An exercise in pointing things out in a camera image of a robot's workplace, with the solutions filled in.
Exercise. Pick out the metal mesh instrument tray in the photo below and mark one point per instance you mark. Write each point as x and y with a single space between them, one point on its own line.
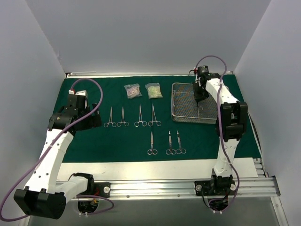
182 103

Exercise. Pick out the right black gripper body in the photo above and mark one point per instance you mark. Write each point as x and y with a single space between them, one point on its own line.
200 94

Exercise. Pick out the back aluminium rail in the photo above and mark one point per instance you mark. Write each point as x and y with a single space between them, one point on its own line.
115 75

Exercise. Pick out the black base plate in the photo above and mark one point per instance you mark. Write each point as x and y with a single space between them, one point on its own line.
211 188
102 189

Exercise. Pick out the front aluminium rail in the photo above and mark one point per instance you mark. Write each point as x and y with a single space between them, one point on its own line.
163 189

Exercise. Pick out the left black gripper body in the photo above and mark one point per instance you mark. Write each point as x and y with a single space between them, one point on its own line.
94 117

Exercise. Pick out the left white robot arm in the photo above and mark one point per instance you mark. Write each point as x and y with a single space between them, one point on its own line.
41 195

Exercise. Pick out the clear packet with sutures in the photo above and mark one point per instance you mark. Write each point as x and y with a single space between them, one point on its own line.
133 90

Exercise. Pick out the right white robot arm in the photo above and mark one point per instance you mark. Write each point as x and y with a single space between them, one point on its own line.
231 123

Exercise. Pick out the green gauze packet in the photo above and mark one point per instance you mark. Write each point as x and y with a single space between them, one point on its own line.
153 90

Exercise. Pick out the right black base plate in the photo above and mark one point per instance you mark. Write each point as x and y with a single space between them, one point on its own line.
211 188

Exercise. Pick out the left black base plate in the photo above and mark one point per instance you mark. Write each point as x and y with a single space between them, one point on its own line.
102 189

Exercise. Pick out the green surgical drape cloth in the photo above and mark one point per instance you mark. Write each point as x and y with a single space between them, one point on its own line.
128 144

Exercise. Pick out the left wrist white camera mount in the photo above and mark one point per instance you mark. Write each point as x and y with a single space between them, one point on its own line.
79 93

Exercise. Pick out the steel scissors curved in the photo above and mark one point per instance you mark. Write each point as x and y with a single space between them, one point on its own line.
180 149

